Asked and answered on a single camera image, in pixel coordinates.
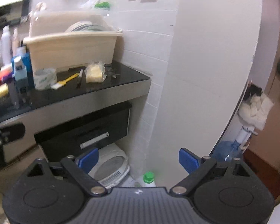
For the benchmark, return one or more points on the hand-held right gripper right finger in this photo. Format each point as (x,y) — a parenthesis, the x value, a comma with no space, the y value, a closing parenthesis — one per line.
(189,160)

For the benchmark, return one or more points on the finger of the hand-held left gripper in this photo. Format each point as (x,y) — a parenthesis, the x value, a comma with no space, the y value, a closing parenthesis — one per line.
(13,131)

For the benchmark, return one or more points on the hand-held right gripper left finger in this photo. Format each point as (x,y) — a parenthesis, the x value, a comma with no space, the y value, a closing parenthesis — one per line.
(89,159)

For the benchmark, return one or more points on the black drawer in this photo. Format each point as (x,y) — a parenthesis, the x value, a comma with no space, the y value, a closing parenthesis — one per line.
(83,126)

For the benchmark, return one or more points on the white round appliance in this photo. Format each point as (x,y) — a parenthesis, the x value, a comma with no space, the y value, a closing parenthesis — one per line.
(113,165)

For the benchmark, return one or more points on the blue water jug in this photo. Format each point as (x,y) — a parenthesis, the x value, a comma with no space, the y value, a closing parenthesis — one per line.
(227,150)

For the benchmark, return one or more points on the gold roll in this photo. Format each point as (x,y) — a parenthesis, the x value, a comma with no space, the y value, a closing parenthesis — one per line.
(2,91)

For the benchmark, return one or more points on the green capped bottle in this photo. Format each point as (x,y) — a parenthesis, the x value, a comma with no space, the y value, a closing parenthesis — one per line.
(149,178)

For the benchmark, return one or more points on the light blue container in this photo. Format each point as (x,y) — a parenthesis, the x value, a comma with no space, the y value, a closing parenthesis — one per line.
(20,78)

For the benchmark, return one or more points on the white water pump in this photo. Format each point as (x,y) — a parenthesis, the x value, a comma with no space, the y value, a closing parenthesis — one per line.
(243,134)

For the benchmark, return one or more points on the white tape roll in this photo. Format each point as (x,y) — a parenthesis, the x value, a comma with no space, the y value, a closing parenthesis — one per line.
(45,78)

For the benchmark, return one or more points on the black pen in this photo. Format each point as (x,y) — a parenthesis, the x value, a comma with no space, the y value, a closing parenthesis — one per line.
(80,78)

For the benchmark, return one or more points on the white cloth bundle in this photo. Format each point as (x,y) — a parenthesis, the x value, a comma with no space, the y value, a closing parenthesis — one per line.
(255,112)

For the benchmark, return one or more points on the yellow sponge in bag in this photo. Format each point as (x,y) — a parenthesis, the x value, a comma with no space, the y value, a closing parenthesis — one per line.
(94,73)

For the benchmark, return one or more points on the tall white bottle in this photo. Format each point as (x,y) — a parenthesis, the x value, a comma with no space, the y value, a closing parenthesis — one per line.
(6,45)

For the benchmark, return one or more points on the slim beige bottle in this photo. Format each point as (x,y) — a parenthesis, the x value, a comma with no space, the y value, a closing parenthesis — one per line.
(15,42)

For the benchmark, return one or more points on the bunch of keys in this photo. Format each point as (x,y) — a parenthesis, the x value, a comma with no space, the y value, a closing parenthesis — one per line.
(112,72)

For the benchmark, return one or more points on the beige plastic dish basin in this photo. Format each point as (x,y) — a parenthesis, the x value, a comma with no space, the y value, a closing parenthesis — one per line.
(72,49)

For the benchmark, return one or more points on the stack of white plates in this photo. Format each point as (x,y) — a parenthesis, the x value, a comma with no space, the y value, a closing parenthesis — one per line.
(88,26)

